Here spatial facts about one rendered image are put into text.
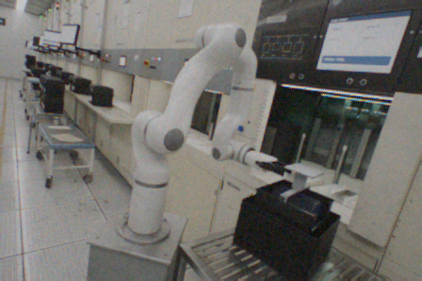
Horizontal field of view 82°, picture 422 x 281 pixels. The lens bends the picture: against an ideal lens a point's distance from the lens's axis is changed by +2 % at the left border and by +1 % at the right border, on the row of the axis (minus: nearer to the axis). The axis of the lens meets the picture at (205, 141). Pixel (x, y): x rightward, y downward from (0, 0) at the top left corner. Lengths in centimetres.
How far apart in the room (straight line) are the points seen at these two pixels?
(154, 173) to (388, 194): 81
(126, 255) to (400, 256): 94
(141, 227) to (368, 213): 82
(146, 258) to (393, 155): 89
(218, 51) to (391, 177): 73
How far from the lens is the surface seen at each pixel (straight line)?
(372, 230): 112
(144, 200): 85
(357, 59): 119
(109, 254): 91
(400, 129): 106
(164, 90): 270
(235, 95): 99
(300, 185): 93
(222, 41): 82
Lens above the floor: 129
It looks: 12 degrees down
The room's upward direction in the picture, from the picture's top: 11 degrees clockwise
